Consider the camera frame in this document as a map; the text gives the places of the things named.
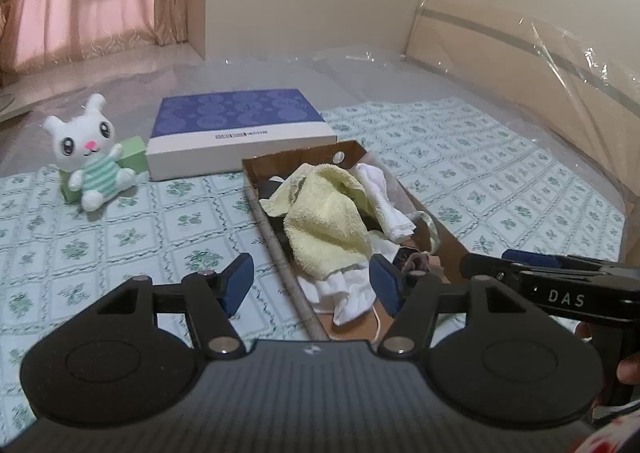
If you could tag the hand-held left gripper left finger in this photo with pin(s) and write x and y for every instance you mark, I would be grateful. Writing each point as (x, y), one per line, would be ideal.
(237, 283)

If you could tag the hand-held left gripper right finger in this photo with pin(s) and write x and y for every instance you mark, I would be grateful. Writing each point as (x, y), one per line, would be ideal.
(387, 285)

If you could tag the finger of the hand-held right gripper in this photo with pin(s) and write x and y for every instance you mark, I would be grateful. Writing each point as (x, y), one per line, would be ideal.
(482, 265)
(530, 258)

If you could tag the brown cardboard box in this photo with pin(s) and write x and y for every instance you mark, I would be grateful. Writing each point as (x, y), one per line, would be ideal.
(450, 253)

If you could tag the brown velvet pouch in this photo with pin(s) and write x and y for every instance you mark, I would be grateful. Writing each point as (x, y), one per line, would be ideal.
(415, 260)

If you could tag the thin white cloth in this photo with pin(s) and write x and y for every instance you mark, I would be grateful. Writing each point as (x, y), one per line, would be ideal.
(345, 293)

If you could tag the pale green cloth strip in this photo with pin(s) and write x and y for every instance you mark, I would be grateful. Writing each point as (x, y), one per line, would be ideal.
(431, 233)

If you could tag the white terry cloth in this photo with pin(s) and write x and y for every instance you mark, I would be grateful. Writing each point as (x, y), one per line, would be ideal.
(385, 203)

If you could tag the yellow towel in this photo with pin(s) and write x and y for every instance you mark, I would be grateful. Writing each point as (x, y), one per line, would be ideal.
(320, 218)

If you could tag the person's right hand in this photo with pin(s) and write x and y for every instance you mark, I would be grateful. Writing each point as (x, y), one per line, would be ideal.
(631, 369)

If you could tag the green floral printed bedsheet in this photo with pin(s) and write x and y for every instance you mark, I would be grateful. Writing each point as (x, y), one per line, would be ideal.
(150, 233)

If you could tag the red and white patterned clothing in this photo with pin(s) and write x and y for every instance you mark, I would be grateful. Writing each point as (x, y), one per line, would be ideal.
(615, 435)

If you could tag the purple and white flat box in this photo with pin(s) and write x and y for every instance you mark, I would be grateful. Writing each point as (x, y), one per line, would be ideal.
(235, 133)

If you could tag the small green box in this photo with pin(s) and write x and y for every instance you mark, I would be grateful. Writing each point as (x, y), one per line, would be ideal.
(132, 153)

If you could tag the beige headboard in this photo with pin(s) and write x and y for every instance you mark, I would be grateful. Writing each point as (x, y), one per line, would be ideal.
(550, 83)

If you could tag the white plush bunny toy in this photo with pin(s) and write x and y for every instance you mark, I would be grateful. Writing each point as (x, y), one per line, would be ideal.
(92, 153)

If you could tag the clear plastic sheet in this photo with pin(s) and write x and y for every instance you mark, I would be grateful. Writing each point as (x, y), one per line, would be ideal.
(400, 78)

